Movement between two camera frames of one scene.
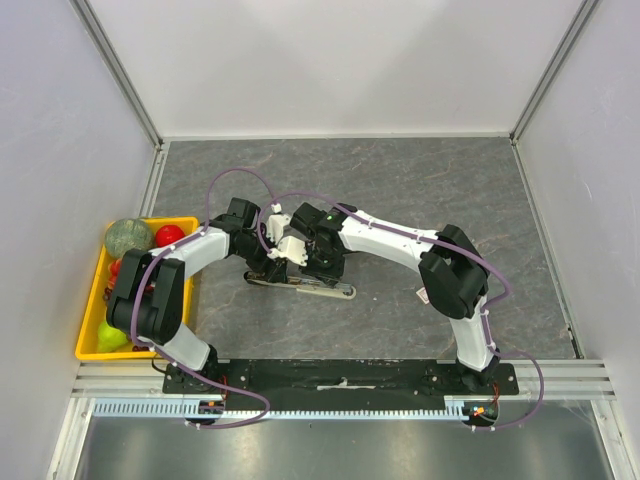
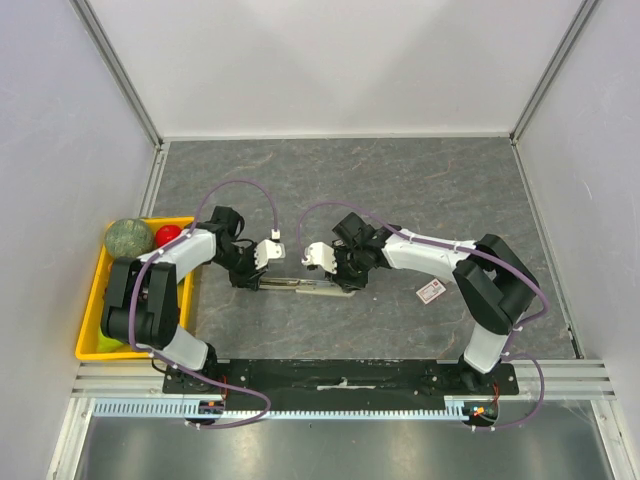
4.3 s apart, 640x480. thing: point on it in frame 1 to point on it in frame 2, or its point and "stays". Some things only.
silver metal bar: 305,285 stays
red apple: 168,233 stays
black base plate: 341,379 stays
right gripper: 326,266 to 348,279
